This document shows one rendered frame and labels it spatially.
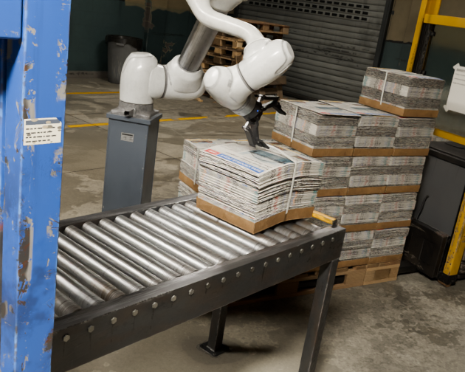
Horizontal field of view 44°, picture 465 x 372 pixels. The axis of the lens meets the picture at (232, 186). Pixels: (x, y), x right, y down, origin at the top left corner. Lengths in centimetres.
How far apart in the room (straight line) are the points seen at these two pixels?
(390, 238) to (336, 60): 719
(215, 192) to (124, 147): 72
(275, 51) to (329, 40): 895
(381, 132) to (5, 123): 263
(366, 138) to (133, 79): 136
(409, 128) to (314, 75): 745
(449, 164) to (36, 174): 340
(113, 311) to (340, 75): 935
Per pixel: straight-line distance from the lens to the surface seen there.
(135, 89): 261
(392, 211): 363
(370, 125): 327
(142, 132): 262
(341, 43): 1059
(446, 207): 411
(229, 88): 183
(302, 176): 211
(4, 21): 87
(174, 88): 265
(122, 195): 272
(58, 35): 91
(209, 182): 208
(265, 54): 181
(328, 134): 310
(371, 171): 339
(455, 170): 405
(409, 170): 360
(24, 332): 105
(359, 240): 352
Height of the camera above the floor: 154
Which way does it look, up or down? 17 degrees down
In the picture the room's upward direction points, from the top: 8 degrees clockwise
